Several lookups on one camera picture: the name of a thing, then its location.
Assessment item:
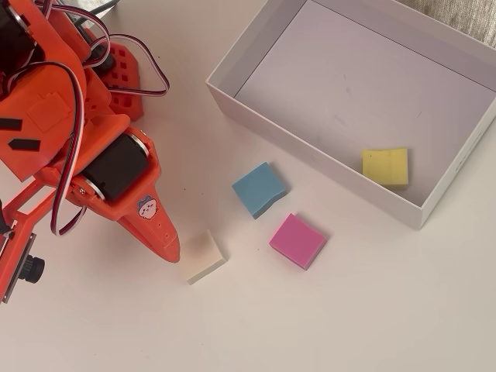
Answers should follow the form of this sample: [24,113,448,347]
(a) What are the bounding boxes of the orange gripper, black servo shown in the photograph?
[40,104,181,262]

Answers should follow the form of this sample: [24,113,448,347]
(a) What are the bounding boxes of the yellow foam cuboid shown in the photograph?
[361,147,410,190]

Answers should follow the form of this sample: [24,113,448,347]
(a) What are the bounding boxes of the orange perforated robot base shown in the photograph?
[83,29,145,122]

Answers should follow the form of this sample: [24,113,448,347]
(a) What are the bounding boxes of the white foam cuboid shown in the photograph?
[178,229,228,286]

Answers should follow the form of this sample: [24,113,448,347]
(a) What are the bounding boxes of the blue foam cuboid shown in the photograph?
[231,161,288,220]

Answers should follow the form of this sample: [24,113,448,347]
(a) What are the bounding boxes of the pink foam cuboid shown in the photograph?
[268,212,327,271]

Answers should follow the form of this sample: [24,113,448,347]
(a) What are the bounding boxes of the white cardboard box bin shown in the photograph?
[204,0,496,233]

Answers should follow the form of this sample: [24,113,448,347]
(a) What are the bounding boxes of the beige woven curtain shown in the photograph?
[402,0,496,50]

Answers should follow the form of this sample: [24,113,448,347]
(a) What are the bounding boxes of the red white black servo cable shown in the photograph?
[108,33,171,98]
[0,61,88,237]
[50,0,112,69]

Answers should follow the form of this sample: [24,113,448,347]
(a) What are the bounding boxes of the wrist camera on orange mount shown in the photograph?
[0,166,55,305]

